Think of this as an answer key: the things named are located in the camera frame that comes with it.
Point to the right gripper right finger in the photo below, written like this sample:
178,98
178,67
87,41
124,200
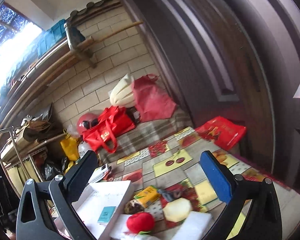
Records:
263,220

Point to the cream hexagonal sponge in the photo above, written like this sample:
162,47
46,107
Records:
177,210

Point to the braided rope knot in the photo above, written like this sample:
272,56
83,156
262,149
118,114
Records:
132,207

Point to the red plush apple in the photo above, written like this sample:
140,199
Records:
140,222

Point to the black plastic bag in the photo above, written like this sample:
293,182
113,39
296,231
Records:
49,170

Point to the white storage box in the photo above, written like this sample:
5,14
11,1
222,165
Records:
98,195

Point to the wooden shelf unit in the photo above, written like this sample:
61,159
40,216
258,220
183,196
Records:
18,146

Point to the teal card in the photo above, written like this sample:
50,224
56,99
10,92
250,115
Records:
106,214

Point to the white rectangular device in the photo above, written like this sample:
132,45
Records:
99,173

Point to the yellow bag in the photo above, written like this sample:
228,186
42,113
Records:
70,146

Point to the white helmet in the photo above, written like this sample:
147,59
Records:
83,148

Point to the fruit pattern tablecloth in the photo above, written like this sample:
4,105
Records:
173,164

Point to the red plastic bag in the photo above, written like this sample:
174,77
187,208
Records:
222,132

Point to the red helmet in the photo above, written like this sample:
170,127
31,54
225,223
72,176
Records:
86,122

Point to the red shiny gift bag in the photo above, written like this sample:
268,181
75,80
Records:
112,123

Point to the plaid blanket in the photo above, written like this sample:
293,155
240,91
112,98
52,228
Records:
146,134

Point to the cream folded foam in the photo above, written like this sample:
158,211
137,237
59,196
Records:
122,94

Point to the dark red fabric bag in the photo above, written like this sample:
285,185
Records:
151,101

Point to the dark wooden door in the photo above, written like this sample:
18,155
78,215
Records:
239,59

